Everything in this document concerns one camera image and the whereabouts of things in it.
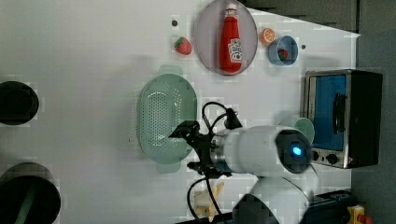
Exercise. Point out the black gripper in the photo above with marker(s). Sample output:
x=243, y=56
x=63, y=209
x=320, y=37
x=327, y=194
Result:
x=202, y=145

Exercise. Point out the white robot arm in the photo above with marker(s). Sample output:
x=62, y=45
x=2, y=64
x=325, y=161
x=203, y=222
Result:
x=279, y=156

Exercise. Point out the red toy strawberry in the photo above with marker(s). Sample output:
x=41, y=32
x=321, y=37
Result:
x=183, y=46

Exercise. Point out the red ketchup bottle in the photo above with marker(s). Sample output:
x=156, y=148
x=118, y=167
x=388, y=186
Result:
x=230, y=49

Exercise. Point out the green mug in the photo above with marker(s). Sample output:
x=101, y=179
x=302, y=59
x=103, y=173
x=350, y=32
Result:
x=304, y=125

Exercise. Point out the grey round plate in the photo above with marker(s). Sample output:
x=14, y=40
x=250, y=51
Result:
x=207, y=34

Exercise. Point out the strawberry in blue bowl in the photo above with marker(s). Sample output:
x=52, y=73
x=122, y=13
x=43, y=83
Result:
x=282, y=54

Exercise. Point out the orange slice toy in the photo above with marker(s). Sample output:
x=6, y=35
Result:
x=267, y=36

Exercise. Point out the blue bowl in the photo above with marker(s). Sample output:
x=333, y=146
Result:
x=285, y=42

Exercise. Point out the black toaster oven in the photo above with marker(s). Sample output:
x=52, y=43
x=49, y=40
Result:
x=345, y=109

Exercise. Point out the black cylinder cup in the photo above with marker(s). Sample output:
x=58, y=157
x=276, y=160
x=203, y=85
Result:
x=18, y=103

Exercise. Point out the black utensil holder cup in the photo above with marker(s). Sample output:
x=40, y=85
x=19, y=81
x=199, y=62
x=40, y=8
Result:
x=15, y=182

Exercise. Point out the green slotted spatula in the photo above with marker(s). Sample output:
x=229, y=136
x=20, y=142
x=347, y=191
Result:
x=26, y=206

